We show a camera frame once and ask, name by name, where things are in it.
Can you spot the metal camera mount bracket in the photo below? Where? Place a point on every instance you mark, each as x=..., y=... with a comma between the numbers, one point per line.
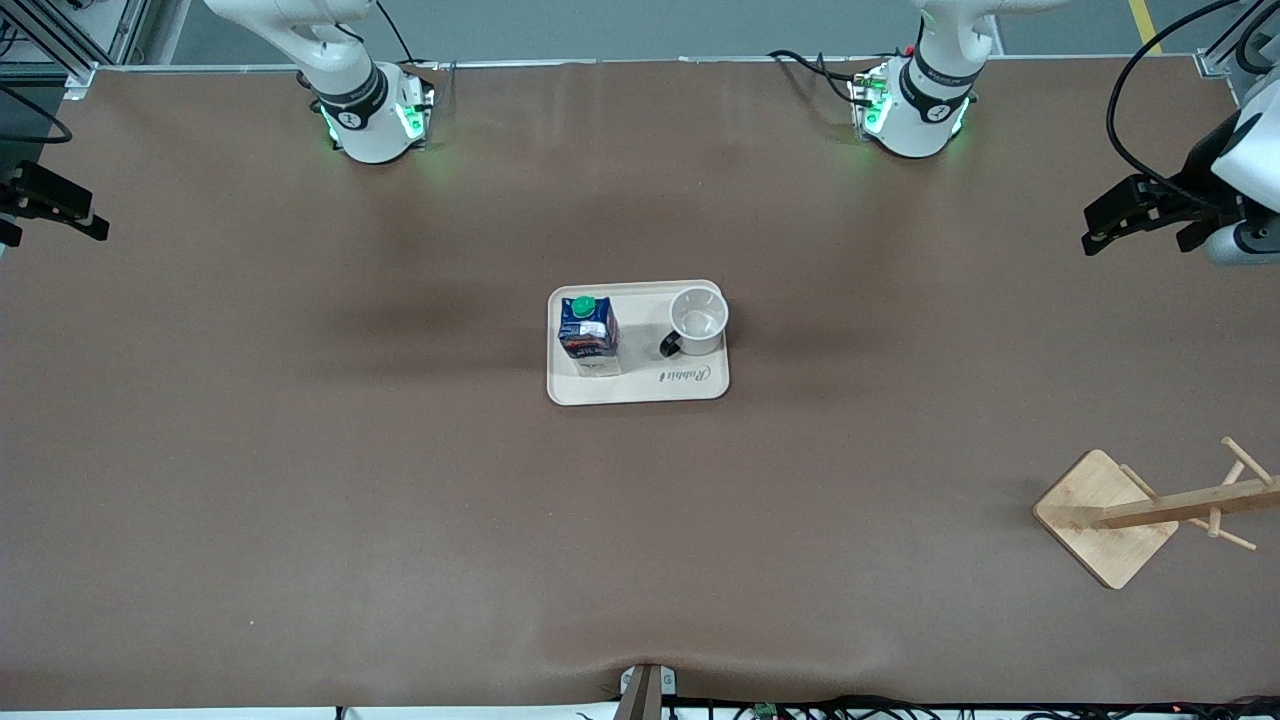
x=645, y=690

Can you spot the blue milk carton green cap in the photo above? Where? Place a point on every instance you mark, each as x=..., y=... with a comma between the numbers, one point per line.
x=588, y=342

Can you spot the beige rabbit print tray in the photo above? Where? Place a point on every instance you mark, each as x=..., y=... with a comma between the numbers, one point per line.
x=640, y=385

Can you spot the wooden mug rack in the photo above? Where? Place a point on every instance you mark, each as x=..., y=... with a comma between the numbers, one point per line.
x=1100, y=505

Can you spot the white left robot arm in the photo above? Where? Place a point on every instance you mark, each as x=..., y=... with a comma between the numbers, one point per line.
x=925, y=120

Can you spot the small green connector board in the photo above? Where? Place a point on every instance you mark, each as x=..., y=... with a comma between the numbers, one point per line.
x=767, y=711

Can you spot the aluminium frame profile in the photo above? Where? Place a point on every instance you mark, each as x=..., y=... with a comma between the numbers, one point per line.
x=75, y=45
x=1220, y=55

